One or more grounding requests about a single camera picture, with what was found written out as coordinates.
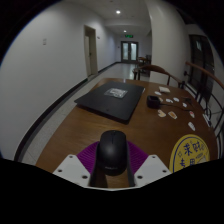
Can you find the brown wooden armchair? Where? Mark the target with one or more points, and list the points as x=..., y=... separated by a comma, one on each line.
x=156, y=68

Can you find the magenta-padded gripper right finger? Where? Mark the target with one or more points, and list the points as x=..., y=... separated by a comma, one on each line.
x=151, y=168

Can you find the wooden chair with metal bars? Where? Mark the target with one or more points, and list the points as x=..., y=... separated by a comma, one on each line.
x=210, y=75

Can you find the white wall switch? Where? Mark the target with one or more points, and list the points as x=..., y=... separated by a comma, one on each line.
x=44, y=41

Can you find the black computer mouse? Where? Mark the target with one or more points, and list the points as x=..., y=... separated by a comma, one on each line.
x=112, y=151

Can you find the small clear plastic packet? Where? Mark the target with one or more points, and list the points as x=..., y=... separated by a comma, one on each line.
x=116, y=92

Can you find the yellow round printed mat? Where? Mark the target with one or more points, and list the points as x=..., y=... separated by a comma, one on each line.
x=188, y=153

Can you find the white flat card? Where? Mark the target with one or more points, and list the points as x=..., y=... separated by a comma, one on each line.
x=164, y=89

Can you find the glass double door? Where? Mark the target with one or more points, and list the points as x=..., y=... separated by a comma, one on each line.
x=129, y=51

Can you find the distant wooden table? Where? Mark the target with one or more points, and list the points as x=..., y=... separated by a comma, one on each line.
x=143, y=60

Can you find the beige wooden door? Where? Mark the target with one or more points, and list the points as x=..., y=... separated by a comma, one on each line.
x=90, y=53

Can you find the small white orange tag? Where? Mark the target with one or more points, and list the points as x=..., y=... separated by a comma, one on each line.
x=172, y=115
x=161, y=113

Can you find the dark window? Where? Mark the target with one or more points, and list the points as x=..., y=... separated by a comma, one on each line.
x=200, y=63

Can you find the small black box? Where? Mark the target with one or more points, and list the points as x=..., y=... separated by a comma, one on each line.
x=153, y=101

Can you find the black rectangular mouse pad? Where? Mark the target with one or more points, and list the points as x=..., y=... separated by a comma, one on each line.
x=110, y=103

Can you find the round ceiling light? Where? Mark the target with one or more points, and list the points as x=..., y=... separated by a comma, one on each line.
x=118, y=12

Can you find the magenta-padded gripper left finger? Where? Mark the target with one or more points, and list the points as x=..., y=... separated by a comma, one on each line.
x=68, y=168

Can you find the green exit sign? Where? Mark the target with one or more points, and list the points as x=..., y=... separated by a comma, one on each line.
x=129, y=35

